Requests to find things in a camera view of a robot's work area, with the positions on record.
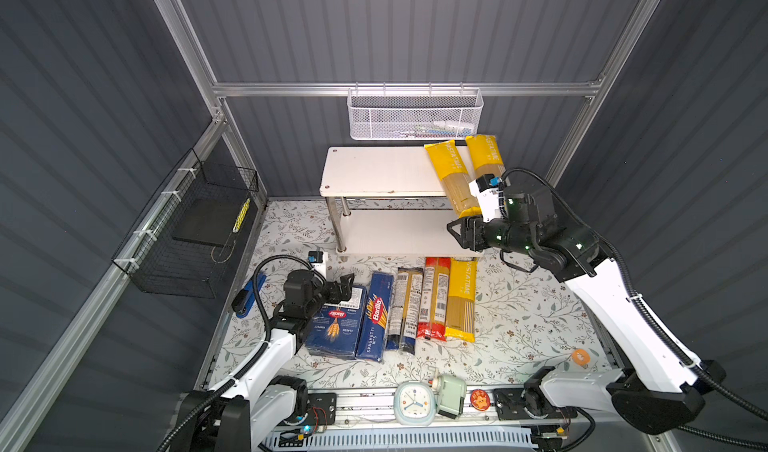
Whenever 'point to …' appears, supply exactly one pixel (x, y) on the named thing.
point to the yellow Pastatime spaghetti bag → (462, 297)
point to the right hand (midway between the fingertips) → (458, 227)
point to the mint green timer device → (450, 394)
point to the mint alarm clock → (414, 404)
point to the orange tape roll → (581, 356)
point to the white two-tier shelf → (348, 173)
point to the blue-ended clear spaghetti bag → (404, 309)
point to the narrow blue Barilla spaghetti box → (374, 332)
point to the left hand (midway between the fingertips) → (338, 274)
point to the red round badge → (480, 399)
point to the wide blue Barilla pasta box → (336, 327)
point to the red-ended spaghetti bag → (432, 310)
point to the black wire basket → (182, 244)
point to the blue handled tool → (243, 299)
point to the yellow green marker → (241, 216)
